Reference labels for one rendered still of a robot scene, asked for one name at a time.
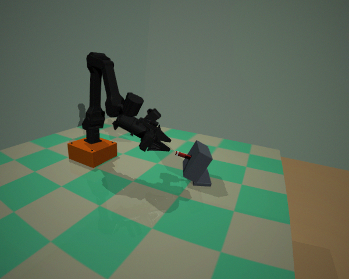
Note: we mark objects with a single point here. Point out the red peg with white band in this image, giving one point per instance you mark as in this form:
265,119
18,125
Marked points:
182,155

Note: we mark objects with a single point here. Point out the dark grey sloped panel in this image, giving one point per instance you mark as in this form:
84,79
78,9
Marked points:
195,168

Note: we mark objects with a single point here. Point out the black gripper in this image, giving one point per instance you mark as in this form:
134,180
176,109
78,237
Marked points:
150,138

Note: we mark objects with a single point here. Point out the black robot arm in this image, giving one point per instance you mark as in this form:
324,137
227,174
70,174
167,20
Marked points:
125,110

